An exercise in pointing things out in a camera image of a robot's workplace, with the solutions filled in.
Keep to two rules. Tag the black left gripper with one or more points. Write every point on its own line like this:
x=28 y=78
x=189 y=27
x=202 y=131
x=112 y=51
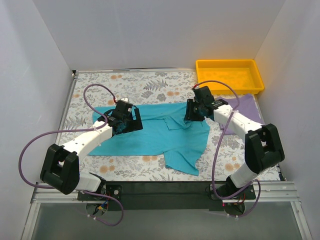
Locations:
x=133 y=120

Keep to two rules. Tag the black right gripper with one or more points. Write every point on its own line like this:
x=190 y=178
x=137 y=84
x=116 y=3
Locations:
x=190 y=111

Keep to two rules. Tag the teal t shirt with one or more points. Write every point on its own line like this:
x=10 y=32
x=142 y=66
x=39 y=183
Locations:
x=164 y=132

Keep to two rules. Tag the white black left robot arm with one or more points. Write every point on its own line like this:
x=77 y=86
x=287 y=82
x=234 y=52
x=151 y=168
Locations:
x=61 y=167

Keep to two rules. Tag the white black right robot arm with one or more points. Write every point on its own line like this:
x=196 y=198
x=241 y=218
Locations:
x=262 y=145

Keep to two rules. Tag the floral patterned table mat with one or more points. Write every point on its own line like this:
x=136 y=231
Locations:
x=93 y=89

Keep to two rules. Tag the folded purple t shirt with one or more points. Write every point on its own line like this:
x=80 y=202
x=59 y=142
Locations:
x=247 y=107

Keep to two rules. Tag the yellow plastic tray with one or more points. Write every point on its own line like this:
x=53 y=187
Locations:
x=242 y=75

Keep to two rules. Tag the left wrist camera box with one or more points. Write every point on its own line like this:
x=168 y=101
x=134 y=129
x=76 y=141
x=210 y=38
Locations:
x=127 y=106

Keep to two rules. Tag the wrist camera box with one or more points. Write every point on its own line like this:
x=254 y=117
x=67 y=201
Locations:
x=127 y=106
x=196 y=86

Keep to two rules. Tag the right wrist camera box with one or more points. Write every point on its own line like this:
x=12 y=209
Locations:
x=196 y=86

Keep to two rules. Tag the aluminium table frame rail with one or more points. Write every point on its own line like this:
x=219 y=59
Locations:
x=276 y=213

